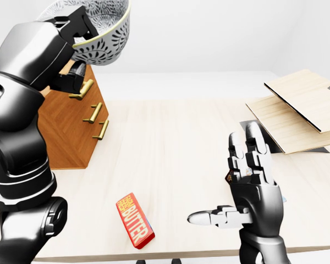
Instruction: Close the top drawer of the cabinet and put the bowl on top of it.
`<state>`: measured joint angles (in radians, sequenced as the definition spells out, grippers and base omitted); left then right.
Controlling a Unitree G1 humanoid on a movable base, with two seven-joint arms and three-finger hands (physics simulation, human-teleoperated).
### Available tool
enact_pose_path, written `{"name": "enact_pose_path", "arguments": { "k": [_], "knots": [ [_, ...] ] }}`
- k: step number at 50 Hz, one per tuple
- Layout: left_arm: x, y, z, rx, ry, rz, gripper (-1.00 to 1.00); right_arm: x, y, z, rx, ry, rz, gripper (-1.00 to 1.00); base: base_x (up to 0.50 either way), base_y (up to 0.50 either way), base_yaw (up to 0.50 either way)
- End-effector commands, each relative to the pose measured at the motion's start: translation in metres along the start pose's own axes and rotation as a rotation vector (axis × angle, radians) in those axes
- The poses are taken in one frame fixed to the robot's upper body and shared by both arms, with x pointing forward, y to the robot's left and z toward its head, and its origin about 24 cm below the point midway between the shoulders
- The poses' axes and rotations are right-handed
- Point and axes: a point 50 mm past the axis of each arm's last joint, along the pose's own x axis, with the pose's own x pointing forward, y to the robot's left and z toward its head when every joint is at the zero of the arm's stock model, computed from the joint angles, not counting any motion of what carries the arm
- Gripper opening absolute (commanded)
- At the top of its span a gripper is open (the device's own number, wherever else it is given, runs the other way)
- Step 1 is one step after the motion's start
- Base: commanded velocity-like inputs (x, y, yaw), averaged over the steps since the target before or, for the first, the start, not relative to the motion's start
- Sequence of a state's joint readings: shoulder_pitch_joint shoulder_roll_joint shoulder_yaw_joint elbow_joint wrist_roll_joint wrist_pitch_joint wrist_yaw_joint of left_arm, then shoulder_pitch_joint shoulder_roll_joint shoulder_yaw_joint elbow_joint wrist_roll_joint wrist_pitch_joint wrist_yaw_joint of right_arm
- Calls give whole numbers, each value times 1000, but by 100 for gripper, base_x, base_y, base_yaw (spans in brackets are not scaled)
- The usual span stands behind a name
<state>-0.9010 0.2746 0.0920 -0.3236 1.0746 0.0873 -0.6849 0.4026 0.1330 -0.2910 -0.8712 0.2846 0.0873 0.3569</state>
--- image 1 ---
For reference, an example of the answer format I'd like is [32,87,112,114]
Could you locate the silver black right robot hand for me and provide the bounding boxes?
[186,120,285,240]

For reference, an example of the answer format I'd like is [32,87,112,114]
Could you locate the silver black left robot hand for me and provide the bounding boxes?
[0,5,100,95]

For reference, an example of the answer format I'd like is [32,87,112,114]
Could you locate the patterned grey white bowl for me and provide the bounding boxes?
[37,0,133,67]

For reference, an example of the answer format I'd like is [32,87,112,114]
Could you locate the wooden cabinet drawer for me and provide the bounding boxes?
[71,96,110,169]
[56,82,103,152]
[40,64,96,133]

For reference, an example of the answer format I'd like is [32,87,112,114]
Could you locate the wooden cabinet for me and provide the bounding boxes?
[37,59,110,170]

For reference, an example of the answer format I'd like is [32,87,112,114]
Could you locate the pale wooden board, dark edge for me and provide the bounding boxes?
[263,68,330,134]

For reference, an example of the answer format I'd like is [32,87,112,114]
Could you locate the red butter box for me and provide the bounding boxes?
[115,192,156,250]

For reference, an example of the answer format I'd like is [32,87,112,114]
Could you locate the brass drawer handle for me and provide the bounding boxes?
[82,102,103,124]
[68,79,95,101]
[92,119,110,141]

